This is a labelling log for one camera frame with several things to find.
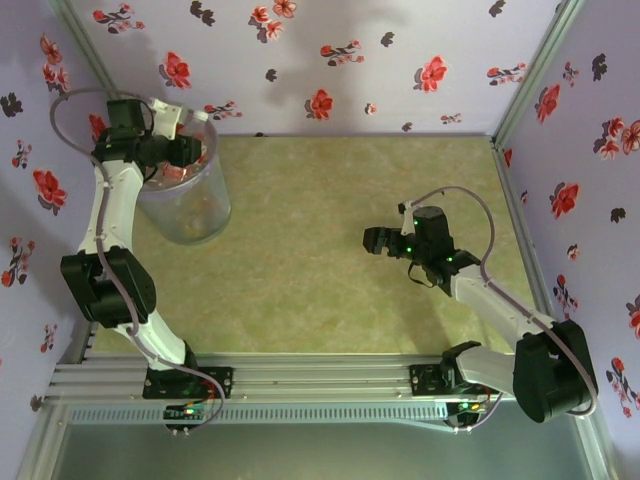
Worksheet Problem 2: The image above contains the small circuit board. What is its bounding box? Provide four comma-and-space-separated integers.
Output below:
164, 403, 209, 422
447, 399, 489, 417

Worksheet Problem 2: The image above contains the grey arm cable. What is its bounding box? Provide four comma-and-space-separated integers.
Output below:
49, 87, 226, 426
407, 186, 600, 434

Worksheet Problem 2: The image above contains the aluminium corner post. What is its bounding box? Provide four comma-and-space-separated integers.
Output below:
49, 0, 126, 114
492, 0, 586, 149

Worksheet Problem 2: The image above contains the grey mesh waste bin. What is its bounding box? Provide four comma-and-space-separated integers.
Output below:
102, 112, 233, 246

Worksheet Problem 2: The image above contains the grey left arm cable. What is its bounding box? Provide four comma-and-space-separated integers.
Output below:
49, 87, 226, 426

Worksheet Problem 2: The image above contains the long aluminium base rail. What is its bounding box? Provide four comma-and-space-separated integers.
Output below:
47, 353, 599, 401

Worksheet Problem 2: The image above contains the slotted grey cable duct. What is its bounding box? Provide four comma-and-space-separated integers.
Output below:
67, 405, 449, 425

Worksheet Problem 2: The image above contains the grey right arm cable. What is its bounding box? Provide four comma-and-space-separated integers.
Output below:
407, 186, 600, 434

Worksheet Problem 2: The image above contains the grey lower shelf panel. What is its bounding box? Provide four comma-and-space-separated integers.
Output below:
19, 419, 621, 480

